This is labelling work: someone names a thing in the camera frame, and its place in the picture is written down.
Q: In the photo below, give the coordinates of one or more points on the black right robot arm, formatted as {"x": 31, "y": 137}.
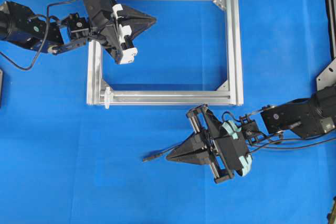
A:
{"x": 307, "y": 118}

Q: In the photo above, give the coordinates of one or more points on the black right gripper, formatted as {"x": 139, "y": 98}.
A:
{"x": 221, "y": 145}

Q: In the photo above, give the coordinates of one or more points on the yellow black object bottom right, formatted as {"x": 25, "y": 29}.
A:
{"x": 331, "y": 216}

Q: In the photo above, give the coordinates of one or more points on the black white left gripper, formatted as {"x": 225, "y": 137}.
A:
{"x": 105, "y": 17}

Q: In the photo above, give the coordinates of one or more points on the dark object at left edge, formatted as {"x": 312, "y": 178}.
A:
{"x": 1, "y": 84}

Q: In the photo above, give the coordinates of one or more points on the white string loop clip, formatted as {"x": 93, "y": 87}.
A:
{"x": 108, "y": 97}

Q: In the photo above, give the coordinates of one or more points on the black rail at right edge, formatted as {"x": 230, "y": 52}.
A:
{"x": 330, "y": 8}

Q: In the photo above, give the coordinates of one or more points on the silver aluminium extrusion frame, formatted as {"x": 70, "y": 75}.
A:
{"x": 229, "y": 92}

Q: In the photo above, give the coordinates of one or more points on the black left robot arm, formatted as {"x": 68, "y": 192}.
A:
{"x": 44, "y": 33}

